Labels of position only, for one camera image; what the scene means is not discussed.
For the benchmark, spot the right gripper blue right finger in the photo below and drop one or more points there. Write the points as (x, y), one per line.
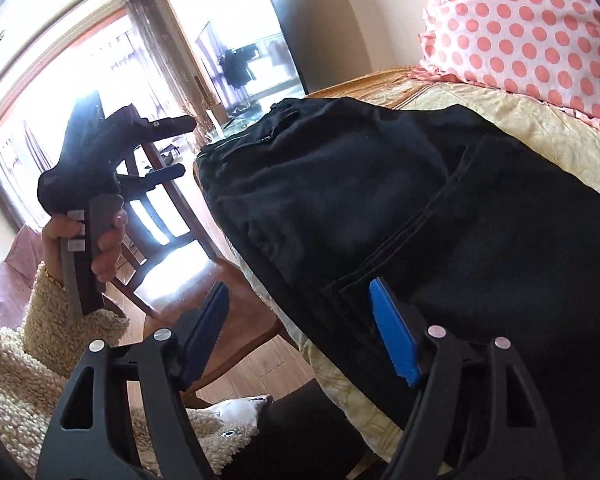
(401, 345)

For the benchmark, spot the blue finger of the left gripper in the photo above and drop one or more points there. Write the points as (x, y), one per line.
(167, 128)
(130, 184)

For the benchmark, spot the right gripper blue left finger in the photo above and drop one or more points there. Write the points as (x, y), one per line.
(200, 330)

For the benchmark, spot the black pants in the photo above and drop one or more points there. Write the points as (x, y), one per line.
(491, 251)

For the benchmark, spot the person left hand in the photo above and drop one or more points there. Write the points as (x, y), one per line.
(104, 265)

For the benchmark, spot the dark wooden chair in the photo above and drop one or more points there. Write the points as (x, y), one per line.
(169, 274)

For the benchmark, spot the black television screen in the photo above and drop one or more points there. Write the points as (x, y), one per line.
(247, 59)

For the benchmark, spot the orange brown bed sheet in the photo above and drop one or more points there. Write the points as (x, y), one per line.
(393, 88)

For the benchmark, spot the cream patterned bed quilt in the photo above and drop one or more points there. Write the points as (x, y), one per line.
(571, 144)

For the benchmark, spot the pink polka dot pillow right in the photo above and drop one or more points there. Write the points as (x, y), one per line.
(546, 49)

